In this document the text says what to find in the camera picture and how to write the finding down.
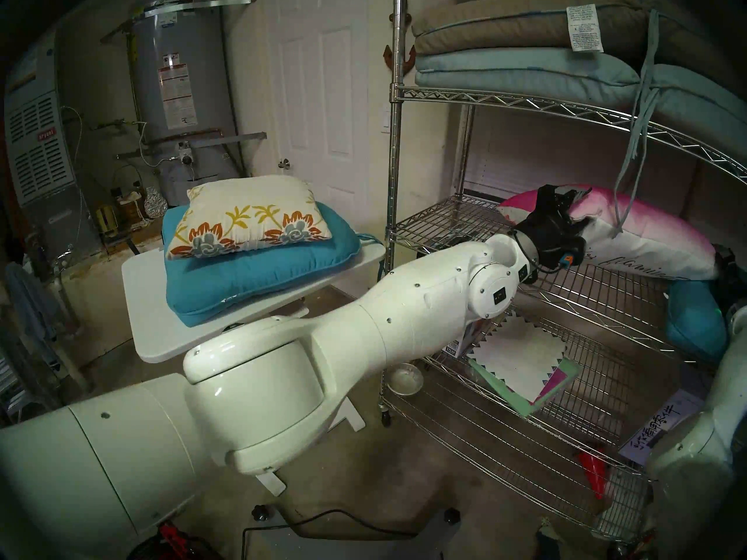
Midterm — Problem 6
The red black cable clamp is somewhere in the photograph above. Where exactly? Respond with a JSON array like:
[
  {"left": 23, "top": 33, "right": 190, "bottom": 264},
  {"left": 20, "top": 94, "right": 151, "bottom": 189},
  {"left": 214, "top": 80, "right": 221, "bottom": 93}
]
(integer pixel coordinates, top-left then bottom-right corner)
[{"left": 156, "top": 523, "right": 190, "bottom": 560}]

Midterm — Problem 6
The utility pump cardboard box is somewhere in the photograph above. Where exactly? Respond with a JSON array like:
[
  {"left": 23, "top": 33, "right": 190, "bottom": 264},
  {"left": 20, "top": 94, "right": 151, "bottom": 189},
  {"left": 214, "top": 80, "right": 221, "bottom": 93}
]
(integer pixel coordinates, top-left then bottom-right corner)
[{"left": 442, "top": 317, "right": 485, "bottom": 359}]

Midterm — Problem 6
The teal flat seat cushion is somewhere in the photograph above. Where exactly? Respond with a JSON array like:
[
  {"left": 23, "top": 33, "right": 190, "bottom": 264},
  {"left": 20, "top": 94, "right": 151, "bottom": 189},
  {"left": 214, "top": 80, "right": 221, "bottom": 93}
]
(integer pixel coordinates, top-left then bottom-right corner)
[{"left": 162, "top": 202, "right": 383, "bottom": 327}]

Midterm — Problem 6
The grey metal ladder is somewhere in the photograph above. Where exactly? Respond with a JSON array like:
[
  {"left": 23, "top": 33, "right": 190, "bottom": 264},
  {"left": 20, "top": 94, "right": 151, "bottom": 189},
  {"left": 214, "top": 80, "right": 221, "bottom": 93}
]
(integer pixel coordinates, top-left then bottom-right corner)
[{"left": 0, "top": 331, "right": 65, "bottom": 425}]

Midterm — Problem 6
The cream floral print cushion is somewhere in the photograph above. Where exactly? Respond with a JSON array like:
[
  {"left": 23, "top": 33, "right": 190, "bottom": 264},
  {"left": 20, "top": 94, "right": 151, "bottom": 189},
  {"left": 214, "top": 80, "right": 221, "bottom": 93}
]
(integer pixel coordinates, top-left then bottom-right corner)
[{"left": 166, "top": 176, "right": 332, "bottom": 260}]

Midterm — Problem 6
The blue white floor object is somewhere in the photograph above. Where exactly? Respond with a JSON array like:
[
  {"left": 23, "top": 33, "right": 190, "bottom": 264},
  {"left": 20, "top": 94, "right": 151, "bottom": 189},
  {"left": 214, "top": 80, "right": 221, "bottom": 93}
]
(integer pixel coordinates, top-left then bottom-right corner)
[{"left": 534, "top": 517, "right": 562, "bottom": 560}]

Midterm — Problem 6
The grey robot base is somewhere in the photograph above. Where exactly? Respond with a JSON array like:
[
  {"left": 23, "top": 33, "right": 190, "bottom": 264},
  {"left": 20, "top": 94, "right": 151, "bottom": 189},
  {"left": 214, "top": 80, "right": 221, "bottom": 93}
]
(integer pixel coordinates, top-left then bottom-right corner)
[{"left": 245, "top": 506, "right": 467, "bottom": 560}]

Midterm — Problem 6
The light blue bench cushion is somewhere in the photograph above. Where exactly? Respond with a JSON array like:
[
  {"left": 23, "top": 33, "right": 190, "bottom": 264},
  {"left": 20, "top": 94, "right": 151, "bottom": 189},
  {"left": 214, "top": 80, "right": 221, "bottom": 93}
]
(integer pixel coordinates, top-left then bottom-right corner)
[{"left": 414, "top": 8, "right": 747, "bottom": 239}]

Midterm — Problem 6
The olive brown bench cushion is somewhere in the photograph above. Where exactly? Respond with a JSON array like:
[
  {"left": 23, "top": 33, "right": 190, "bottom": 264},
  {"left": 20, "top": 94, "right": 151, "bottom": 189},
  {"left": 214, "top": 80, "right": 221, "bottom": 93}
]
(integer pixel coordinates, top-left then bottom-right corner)
[{"left": 411, "top": 0, "right": 736, "bottom": 81}]

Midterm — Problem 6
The white rolling overbed table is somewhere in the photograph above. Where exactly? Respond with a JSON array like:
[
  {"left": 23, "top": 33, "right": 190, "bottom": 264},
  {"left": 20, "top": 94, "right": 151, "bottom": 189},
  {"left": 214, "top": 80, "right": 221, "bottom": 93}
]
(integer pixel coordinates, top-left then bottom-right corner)
[{"left": 121, "top": 238, "right": 386, "bottom": 498}]

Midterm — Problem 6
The white zigzag edged sheet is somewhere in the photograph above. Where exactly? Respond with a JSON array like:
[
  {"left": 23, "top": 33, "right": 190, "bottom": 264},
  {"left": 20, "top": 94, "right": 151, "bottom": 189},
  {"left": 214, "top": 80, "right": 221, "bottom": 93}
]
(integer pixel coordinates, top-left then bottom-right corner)
[{"left": 467, "top": 311, "right": 570, "bottom": 403}]

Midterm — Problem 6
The brown anchor wall decoration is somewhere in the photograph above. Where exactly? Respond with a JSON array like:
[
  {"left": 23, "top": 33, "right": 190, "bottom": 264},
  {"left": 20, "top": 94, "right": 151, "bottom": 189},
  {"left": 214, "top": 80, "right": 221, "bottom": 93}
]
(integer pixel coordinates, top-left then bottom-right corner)
[{"left": 382, "top": 13, "right": 416, "bottom": 75}]

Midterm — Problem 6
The black power cable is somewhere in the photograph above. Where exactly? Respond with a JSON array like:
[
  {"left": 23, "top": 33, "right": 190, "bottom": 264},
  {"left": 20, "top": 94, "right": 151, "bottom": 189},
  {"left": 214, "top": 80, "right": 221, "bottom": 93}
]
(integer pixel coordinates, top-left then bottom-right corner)
[{"left": 242, "top": 509, "right": 421, "bottom": 560}]

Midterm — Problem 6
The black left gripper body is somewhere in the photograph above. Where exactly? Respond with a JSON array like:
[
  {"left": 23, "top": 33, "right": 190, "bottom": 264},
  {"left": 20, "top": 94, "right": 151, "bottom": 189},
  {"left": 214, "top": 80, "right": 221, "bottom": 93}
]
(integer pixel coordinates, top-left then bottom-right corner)
[{"left": 519, "top": 205, "right": 587, "bottom": 270}]

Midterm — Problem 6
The grey furnace unit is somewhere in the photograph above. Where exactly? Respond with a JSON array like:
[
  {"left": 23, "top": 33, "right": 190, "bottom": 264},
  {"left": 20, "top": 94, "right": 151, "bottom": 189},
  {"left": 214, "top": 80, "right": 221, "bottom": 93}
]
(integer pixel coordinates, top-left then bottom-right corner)
[{"left": 3, "top": 28, "right": 103, "bottom": 256}]

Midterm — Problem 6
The LED lamp product box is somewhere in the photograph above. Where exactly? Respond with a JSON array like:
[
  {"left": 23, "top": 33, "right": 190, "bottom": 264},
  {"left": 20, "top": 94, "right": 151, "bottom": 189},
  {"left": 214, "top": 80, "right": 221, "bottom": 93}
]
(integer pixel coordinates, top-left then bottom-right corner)
[{"left": 619, "top": 388, "right": 704, "bottom": 466}]

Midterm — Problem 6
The metal pet bowl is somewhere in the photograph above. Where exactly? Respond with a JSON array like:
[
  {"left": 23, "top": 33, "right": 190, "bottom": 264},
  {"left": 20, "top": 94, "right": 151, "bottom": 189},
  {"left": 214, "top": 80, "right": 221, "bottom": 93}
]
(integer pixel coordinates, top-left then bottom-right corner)
[{"left": 387, "top": 363, "right": 424, "bottom": 397}]

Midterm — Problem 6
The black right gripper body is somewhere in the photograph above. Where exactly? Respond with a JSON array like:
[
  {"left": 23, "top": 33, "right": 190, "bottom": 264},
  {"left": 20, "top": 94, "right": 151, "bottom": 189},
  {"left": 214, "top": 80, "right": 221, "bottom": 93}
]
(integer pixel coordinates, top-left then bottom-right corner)
[{"left": 716, "top": 244, "right": 747, "bottom": 309}]

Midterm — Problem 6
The pink white ombre cushion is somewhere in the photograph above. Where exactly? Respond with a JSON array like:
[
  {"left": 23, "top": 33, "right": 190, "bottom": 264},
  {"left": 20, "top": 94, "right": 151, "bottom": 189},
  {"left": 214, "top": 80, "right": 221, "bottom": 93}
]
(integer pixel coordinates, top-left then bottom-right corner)
[{"left": 498, "top": 184, "right": 720, "bottom": 281}]

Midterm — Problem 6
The teal tufted cushion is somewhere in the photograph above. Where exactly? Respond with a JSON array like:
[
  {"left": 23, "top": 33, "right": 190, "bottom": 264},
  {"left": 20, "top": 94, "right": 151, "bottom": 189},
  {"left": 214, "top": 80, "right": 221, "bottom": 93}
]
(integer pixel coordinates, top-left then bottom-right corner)
[{"left": 665, "top": 279, "right": 730, "bottom": 364}]

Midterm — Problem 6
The chrome wire shelving rack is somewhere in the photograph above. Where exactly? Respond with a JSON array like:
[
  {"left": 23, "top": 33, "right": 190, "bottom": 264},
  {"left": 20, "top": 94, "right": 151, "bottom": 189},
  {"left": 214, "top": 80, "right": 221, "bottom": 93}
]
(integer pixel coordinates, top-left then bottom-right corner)
[{"left": 379, "top": 0, "right": 747, "bottom": 545}]

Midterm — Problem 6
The grey water heater tank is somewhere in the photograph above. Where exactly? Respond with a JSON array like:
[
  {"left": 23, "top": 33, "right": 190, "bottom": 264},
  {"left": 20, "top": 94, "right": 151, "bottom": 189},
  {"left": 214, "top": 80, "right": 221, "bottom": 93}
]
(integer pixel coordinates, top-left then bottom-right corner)
[{"left": 125, "top": 0, "right": 240, "bottom": 207}]

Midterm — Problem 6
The red plastic cone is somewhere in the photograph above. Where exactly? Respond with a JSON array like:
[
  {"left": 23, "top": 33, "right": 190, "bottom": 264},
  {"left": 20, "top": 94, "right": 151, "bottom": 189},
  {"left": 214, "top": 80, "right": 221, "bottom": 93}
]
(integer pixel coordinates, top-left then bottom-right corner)
[{"left": 578, "top": 448, "right": 609, "bottom": 500}]

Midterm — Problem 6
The green foam sheet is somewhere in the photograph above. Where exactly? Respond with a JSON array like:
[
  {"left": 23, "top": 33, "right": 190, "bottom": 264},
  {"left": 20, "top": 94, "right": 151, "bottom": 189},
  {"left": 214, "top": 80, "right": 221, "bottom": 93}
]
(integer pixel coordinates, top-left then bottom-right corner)
[{"left": 467, "top": 358, "right": 581, "bottom": 418}]

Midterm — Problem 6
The pink foam sheet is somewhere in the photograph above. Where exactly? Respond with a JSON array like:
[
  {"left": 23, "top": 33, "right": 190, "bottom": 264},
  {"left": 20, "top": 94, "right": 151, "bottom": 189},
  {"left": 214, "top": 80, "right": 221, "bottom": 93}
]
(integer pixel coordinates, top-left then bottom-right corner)
[{"left": 537, "top": 363, "right": 570, "bottom": 403}]

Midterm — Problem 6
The blue hanging cloth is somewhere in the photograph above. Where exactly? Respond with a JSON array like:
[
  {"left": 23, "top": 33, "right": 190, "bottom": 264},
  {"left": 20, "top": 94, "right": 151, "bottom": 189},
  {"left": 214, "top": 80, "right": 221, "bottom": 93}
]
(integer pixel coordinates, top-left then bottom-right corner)
[{"left": 6, "top": 263, "right": 59, "bottom": 344}]

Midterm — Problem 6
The white panel door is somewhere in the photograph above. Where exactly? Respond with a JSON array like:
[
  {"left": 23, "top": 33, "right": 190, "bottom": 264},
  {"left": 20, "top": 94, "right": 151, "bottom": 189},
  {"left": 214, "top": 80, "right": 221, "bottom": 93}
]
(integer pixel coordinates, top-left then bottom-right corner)
[{"left": 266, "top": 0, "right": 371, "bottom": 215}]

